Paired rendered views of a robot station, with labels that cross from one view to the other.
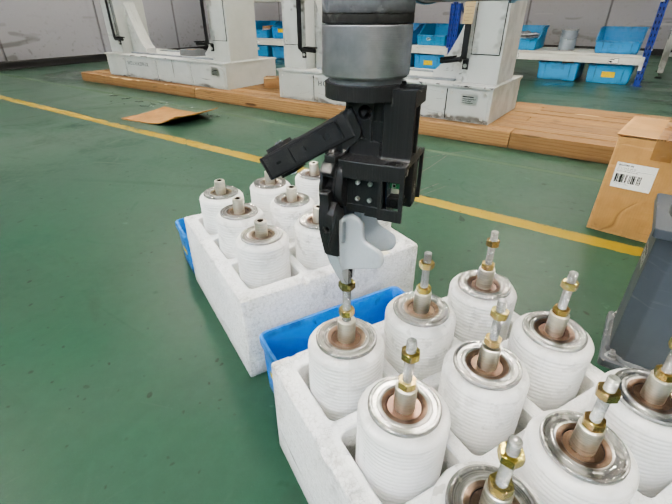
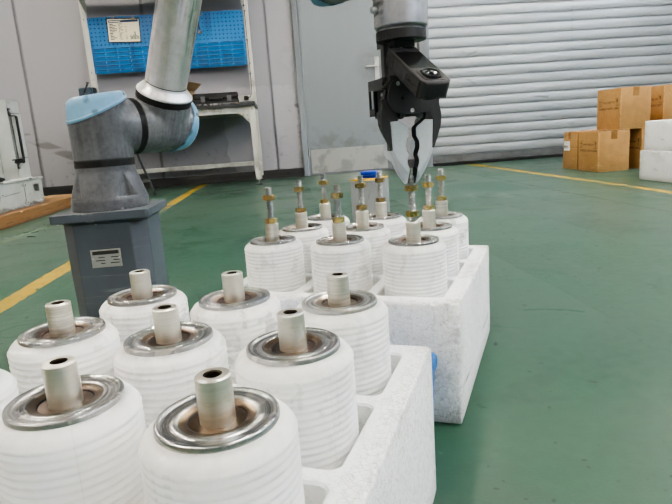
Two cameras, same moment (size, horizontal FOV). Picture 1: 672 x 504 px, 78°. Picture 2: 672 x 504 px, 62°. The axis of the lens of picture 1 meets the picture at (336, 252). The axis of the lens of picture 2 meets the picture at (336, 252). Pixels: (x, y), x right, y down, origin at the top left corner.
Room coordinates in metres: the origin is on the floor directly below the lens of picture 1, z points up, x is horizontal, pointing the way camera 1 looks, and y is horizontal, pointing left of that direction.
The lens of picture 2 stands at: (1.01, 0.55, 0.42)
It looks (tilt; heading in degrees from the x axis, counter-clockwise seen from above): 12 degrees down; 231
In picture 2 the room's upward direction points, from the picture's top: 4 degrees counter-clockwise
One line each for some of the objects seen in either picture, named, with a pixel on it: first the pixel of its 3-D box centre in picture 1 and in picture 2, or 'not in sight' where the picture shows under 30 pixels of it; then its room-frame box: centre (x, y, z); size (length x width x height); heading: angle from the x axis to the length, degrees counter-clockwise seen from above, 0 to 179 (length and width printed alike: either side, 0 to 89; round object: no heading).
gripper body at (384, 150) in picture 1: (370, 149); (400, 76); (0.39, -0.03, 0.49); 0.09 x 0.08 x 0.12; 66
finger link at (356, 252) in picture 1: (357, 255); (416, 149); (0.37, -0.02, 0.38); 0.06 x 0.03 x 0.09; 66
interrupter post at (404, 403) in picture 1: (405, 396); (429, 219); (0.29, -0.07, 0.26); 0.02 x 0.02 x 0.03
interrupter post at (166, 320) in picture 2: (291, 194); (167, 325); (0.83, 0.09, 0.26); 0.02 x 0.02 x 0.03
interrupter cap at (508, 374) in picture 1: (486, 364); (363, 227); (0.35, -0.17, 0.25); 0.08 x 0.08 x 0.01
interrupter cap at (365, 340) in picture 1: (346, 337); (413, 240); (0.40, -0.01, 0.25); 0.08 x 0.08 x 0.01
